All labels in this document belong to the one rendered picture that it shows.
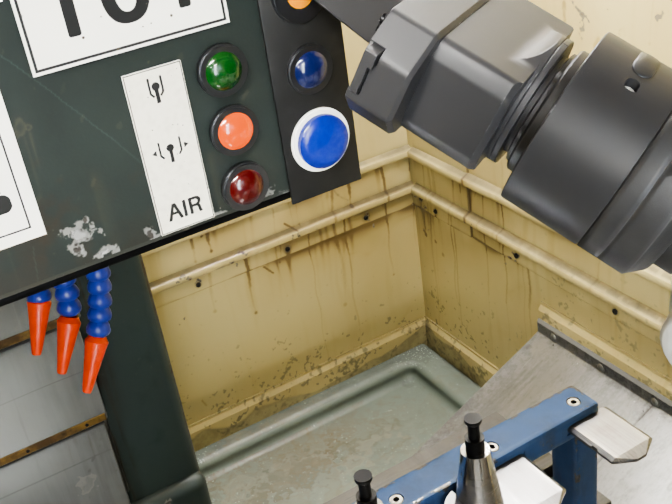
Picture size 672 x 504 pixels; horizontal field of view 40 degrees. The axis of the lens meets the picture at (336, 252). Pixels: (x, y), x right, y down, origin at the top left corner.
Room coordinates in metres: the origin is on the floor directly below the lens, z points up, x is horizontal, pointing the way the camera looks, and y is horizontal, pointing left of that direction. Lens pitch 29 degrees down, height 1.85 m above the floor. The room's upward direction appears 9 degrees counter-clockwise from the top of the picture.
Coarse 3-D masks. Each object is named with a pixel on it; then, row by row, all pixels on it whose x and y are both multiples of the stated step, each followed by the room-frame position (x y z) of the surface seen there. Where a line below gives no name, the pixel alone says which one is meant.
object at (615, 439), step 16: (592, 416) 0.71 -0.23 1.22; (608, 416) 0.70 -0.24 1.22; (576, 432) 0.69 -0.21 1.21; (592, 432) 0.68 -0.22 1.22; (608, 432) 0.68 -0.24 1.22; (624, 432) 0.68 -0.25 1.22; (640, 432) 0.67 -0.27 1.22; (592, 448) 0.67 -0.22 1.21; (608, 448) 0.66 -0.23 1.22; (624, 448) 0.66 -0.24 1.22; (640, 448) 0.65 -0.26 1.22
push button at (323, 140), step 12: (312, 120) 0.46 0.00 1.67; (324, 120) 0.46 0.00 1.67; (336, 120) 0.47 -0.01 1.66; (300, 132) 0.46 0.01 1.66; (312, 132) 0.46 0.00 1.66; (324, 132) 0.46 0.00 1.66; (336, 132) 0.47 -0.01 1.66; (300, 144) 0.46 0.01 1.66; (312, 144) 0.46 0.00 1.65; (324, 144) 0.46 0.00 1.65; (336, 144) 0.46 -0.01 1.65; (312, 156) 0.46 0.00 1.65; (324, 156) 0.46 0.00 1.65; (336, 156) 0.46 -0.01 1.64
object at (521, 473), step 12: (516, 456) 0.67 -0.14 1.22; (504, 468) 0.65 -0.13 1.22; (516, 468) 0.65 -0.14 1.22; (528, 468) 0.65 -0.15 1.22; (540, 468) 0.65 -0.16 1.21; (504, 480) 0.64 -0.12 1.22; (516, 480) 0.64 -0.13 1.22; (528, 480) 0.63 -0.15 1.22; (540, 480) 0.63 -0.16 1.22; (552, 480) 0.63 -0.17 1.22; (516, 492) 0.62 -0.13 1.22; (528, 492) 0.62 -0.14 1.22; (540, 492) 0.62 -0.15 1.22; (552, 492) 0.61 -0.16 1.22; (564, 492) 0.61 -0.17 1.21
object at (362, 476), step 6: (354, 474) 0.56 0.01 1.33; (360, 474) 0.56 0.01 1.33; (366, 474) 0.55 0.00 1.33; (354, 480) 0.55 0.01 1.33; (360, 480) 0.55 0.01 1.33; (366, 480) 0.55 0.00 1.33; (360, 486) 0.55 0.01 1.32; (366, 486) 0.55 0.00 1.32; (360, 492) 0.55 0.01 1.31; (366, 492) 0.55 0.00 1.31; (372, 492) 0.56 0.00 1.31; (360, 498) 0.55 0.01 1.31; (366, 498) 0.55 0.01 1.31; (372, 498) 0.55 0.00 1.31
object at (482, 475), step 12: (468, 456) 0.60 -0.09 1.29; (480, 456) 0.59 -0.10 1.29; (468, 468) 0.59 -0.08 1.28; (480, 468) 0.59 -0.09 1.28; (492, 468) 0.59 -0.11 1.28; (468, 480) 0.59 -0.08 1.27; (480, 480) 0.59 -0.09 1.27; (492, 480) 0.59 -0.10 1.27; (456, 492) 0.60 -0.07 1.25; (468, 492) 0.59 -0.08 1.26; (480, 492) 0.59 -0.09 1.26; (492, 492) 0.59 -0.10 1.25
